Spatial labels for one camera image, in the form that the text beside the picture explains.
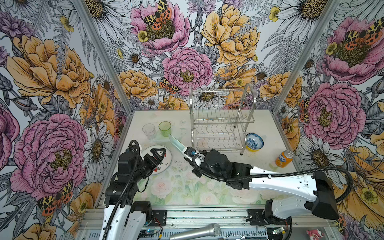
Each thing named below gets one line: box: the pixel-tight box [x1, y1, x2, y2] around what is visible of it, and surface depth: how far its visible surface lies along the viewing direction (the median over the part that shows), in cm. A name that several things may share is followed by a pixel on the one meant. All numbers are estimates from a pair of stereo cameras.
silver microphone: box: [169, 223, 222, 240], surface depth 70 cm
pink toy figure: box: [306, 229, 325, 240], surface depth 69 cm
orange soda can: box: [275, 150, 295, 168], surface depth 87 cm
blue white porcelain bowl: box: [245, 132, 265, 150], surface depth 101 cm
